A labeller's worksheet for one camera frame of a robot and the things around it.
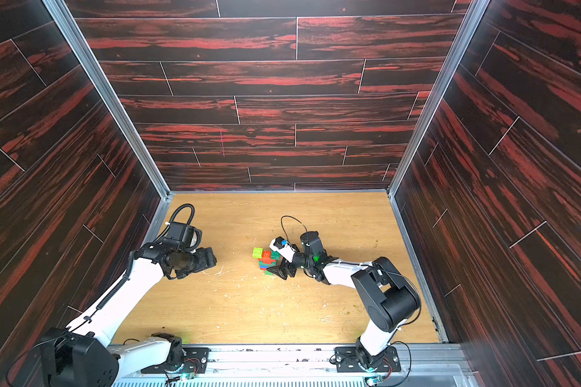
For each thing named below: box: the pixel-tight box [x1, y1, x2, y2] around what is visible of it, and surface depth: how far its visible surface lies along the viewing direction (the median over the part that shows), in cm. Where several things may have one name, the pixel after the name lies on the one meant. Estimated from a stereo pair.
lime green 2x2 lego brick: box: [251, 246, 264, 259], surface depth 84 cm
